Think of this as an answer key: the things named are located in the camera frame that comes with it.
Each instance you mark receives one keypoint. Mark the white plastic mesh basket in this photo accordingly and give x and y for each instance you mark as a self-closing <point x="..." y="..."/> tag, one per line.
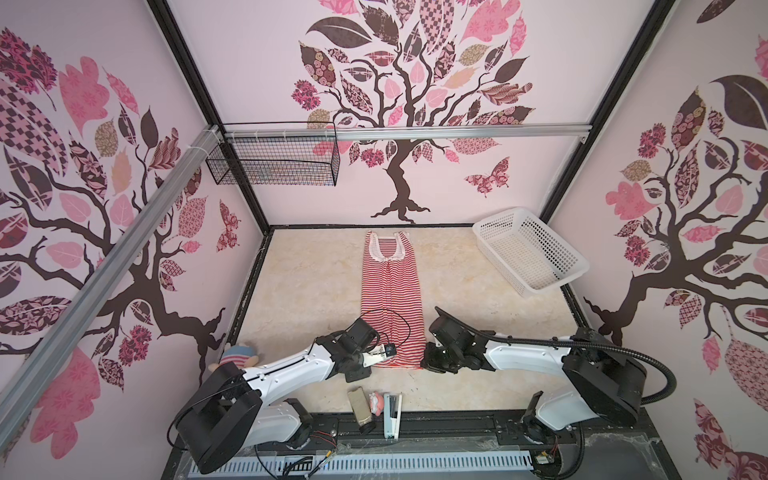
<point x="531" y="256"/>

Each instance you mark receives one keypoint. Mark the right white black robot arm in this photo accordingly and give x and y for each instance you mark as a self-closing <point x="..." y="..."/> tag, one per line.
<point x="600" y="383"/>

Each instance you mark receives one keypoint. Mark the black wire basket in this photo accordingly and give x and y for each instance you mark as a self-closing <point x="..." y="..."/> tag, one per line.
<point x="288" y="153"/>

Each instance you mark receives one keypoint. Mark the aluminium rail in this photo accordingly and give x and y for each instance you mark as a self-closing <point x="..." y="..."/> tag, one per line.
<point x="34" y="376"/>
<point x="413" y="133"/>

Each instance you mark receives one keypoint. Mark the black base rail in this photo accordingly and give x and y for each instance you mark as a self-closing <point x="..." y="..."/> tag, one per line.
<point x="507" y="427"/>

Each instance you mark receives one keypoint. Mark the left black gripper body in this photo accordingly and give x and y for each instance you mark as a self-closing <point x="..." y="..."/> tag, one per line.
<point x="357" y="372"/>

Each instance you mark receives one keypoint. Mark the white slotted cable duct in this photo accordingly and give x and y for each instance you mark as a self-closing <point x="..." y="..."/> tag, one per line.
<point x="318" y="466"/>

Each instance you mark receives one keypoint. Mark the plush doll head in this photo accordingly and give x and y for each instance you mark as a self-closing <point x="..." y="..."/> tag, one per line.
<point x="243" y="356"/>

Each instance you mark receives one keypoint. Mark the red white striped tank top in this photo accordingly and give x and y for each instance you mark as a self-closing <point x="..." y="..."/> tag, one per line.
<point x="391" y="299"/>

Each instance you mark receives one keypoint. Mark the small pink toy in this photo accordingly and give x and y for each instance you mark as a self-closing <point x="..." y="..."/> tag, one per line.
<point x="376" y="403"/>

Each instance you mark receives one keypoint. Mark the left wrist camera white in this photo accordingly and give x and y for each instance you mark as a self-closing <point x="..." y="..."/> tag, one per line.
<point x="379" y="354"/>

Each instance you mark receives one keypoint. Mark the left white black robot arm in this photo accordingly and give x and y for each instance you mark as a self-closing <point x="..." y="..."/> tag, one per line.
<point x="238" y="407"/>

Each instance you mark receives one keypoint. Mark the tan rectangular block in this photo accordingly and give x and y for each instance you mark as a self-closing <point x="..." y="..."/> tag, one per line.
<point x="360" y="407"/>

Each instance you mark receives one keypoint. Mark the aluminium rail left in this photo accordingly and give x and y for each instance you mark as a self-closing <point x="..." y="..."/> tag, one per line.
<point x="34" y="376"/>

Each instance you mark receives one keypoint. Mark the aluminium rail back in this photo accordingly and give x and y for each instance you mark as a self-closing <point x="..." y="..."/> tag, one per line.
<point x="413" y="133"/>

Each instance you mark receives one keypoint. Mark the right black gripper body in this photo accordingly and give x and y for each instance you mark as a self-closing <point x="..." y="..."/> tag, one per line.
<point x="438" y="359"/>

